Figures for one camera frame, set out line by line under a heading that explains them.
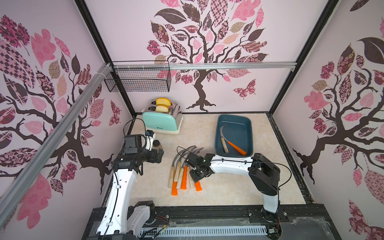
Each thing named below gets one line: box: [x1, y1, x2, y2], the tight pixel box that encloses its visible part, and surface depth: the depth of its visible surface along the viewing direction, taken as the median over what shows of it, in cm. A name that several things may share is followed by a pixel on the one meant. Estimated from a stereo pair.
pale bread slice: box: [155, 104, 170, 113], surface depth 100 cm
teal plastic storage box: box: [214, 114, 254, 158], surface depth 106 cm
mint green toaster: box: [142, 100, 184, 134], surface depth 102 cm
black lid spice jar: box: [152, 139, 163, 149], surface depth 94 cm
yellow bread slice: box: [155, 97, 172, 107], surface depth 102 cm
